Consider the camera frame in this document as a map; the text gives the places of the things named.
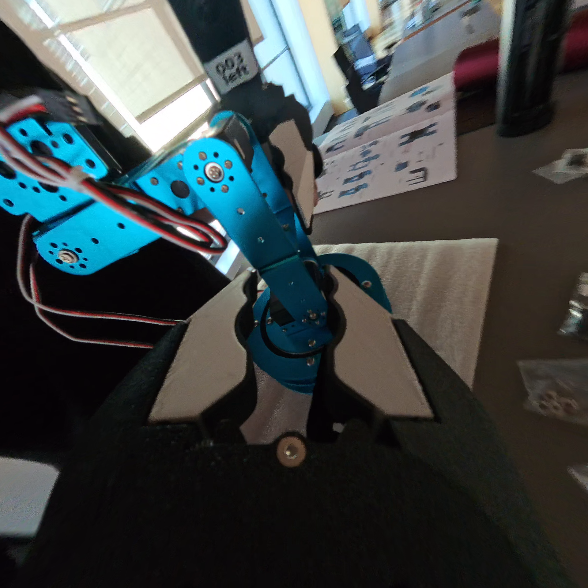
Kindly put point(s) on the red round container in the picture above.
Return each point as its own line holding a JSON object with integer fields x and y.
{"x": 477, "y": 64}

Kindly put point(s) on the pile of small screw bags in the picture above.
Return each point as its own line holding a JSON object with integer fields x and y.
{"x": 551, "y": 390}

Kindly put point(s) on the clear bag of black parts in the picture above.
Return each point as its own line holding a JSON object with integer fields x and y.
{"x": 567, "y": 165}

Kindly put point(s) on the blue toy robot arm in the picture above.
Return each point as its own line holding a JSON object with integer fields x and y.
{"x": 248, "y": 220}

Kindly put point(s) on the bright window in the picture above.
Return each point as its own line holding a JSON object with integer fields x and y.
{"x": 115, "y": 59}

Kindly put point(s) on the white foam sheet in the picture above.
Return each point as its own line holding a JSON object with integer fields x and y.
{"x": 436, "y": 285}

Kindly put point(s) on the black cylindrical tube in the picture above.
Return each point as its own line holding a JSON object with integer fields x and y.
{"x": 528, "y": 69}

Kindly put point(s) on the printed instruction sheet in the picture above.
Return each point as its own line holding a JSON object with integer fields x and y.
{"x": 390, "y": 160}

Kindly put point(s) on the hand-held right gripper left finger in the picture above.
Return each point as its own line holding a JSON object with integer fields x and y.
{"x": 202, "y": 363}

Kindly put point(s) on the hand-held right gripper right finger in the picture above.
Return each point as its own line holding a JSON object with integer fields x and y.
{"x": 376, "y": 358}

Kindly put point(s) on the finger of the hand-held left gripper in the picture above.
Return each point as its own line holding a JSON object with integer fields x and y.
{"x": 296, "y": 170}

